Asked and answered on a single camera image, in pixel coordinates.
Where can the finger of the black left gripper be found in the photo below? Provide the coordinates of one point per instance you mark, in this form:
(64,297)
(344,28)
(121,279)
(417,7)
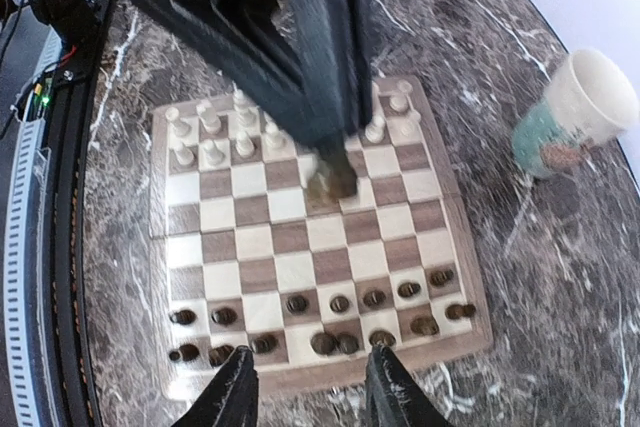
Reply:
(239,38)
(334,54)

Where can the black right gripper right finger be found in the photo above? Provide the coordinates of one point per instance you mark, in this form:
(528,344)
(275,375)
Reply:
(392,396)

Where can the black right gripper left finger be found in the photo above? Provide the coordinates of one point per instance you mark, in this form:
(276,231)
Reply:
(230,398)

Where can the dark chess pawn corner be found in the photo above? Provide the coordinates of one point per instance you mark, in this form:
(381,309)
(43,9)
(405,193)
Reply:
(439,278)

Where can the dark chess piece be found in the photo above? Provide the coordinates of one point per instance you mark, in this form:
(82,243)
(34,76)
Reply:
(334,177)

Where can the wooden chess board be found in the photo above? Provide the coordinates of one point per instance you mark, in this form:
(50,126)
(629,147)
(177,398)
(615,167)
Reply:
(241,257)

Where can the ceramic coral pattern mug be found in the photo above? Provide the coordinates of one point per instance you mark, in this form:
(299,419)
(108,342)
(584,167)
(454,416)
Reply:
(588,102)

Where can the black front rail base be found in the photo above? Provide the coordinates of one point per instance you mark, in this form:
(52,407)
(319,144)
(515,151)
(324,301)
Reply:
(61,375)

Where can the white slotted cable duct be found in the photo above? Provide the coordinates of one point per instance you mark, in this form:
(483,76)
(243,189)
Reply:
(23,312)

